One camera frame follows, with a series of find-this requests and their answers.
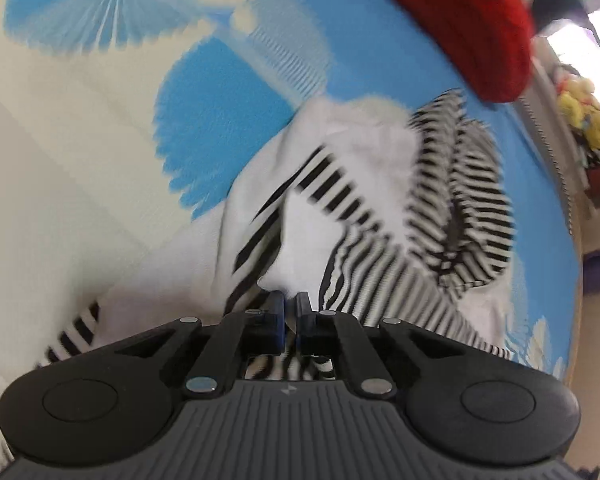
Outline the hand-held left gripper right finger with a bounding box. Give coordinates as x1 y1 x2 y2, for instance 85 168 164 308
295 290 462 399

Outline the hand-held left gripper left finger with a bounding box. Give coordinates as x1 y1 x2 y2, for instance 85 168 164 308
114 290 286 398

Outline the black white striped garment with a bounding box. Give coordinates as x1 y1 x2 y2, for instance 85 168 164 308
35 89 519 382

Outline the blue white printed bed sheet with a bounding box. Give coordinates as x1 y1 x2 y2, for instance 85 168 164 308
0 0 582 461

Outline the red knit cloth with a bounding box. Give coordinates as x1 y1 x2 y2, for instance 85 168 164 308
337 0 536 104

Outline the yellow plush toy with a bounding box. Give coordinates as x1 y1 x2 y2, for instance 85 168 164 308
556 76 600 152

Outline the white ribbed bed frame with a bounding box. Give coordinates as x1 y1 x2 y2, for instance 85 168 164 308
519 55 587 237

